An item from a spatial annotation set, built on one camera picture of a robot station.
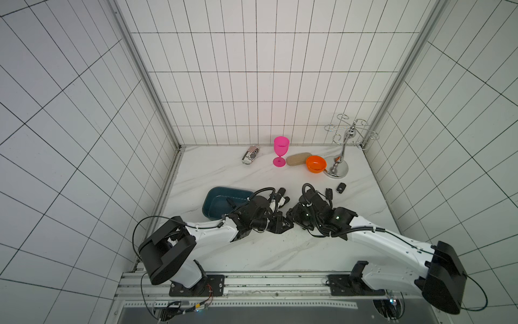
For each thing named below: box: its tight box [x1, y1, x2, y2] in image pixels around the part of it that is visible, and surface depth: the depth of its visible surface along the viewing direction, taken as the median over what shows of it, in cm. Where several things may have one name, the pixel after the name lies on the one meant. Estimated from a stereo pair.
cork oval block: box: [285, 152, 313, 167], surface depth 112 cm
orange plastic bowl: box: [306, 155, 328, 174], surface depth 109 cm
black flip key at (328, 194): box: [325, 187, 333, 200], surface depth 99 cm
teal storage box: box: [202, 186, 254, 221], surface depth 97 cm
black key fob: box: [335, 182, 347, 194], surface depth 102 cm
